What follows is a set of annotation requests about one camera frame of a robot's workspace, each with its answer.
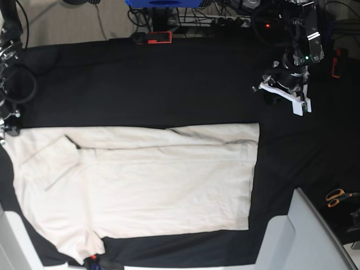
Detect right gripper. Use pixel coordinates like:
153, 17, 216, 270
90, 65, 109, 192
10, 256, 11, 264
1, 103, 21, 145

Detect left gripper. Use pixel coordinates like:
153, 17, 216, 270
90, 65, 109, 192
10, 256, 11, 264
252, 66, 312, 115

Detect white T-shirt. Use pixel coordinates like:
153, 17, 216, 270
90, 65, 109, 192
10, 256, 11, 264
3, 123, 260, 263

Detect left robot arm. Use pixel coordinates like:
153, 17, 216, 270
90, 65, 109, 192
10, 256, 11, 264
251, 1, 325, 116

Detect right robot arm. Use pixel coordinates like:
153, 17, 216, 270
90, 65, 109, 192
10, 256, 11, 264
1, 1, 38, 145

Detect orange black clamp right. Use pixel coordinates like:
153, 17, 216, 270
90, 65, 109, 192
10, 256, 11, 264
331, 48, 348, 79

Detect orange black clamp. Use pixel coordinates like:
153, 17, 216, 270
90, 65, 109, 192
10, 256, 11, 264
131, 31, 173, 44
331, 48, 348, 79

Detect black power strip red light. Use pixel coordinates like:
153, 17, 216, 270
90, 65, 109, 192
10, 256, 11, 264
251, 18, 281, 31

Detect black table cloth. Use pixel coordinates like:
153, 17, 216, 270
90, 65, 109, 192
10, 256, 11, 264
5, 38, 359, 268

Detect white power strip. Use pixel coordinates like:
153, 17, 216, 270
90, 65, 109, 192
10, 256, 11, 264
168, 13, 251, 28

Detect orange black clamp top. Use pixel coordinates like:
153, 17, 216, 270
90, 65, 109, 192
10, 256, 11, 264
131, 31, 173, 44

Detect blue box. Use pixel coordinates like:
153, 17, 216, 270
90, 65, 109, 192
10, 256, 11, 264
125, 0, 202, 8

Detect orange handled scissors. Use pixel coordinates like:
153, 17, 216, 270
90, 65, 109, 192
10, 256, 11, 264
325, 188, 359, 208

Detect white frame left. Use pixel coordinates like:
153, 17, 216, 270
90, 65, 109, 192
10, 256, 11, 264
1, 209, 69, 270

